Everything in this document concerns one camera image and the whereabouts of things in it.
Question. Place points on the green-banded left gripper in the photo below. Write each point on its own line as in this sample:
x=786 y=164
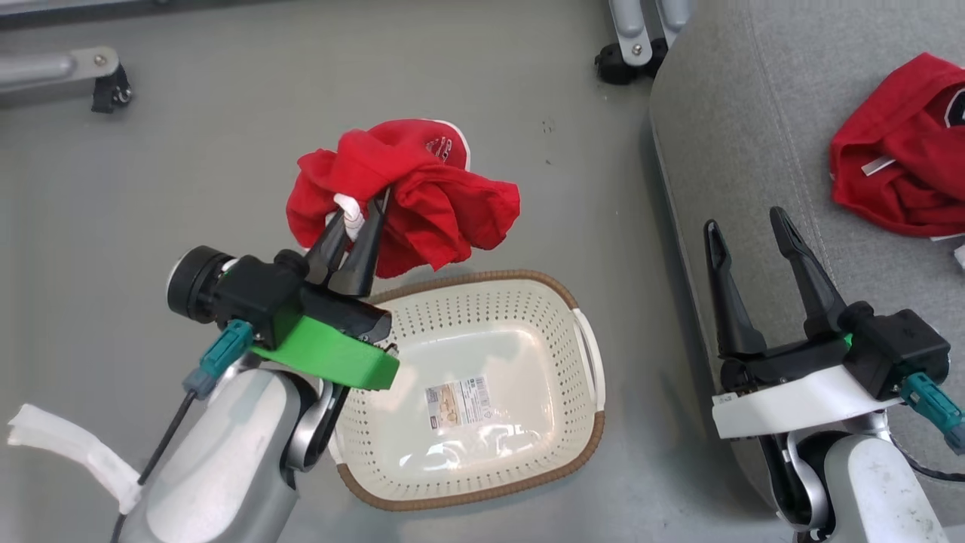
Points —
x=332 y=354

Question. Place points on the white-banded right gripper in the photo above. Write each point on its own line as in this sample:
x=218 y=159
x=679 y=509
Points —
x=791 y=400

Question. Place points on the red garment with white trim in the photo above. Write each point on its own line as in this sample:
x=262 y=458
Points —
x=430 y=196

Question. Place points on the red garment with black badge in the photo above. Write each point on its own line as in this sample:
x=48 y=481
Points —
x=905 y=173

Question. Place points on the grey fabric sofa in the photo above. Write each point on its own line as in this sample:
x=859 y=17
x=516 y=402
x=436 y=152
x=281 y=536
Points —
x=754 y=113

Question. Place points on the paper label in basket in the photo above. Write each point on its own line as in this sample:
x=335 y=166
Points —
x=458 y=402

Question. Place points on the white perforated laundry basket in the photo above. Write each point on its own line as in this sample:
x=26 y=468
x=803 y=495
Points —
x=528 y=324

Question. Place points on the small black caster wheel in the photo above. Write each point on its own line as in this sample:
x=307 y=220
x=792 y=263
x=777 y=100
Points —
x=111 y=89

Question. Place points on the curved grey partition leg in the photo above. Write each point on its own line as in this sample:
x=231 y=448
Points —
x=629 y=26
x=673 y=11

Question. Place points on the long grey partition leg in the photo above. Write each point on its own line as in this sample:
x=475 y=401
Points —
x=45 y=69

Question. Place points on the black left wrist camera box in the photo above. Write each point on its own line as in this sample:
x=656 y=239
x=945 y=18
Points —
x=249 y=298

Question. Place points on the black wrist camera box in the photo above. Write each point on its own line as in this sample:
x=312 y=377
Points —
x=249 y=298
x=897 y=347

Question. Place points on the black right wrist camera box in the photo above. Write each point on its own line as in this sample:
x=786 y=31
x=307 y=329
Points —
x=897 y=347

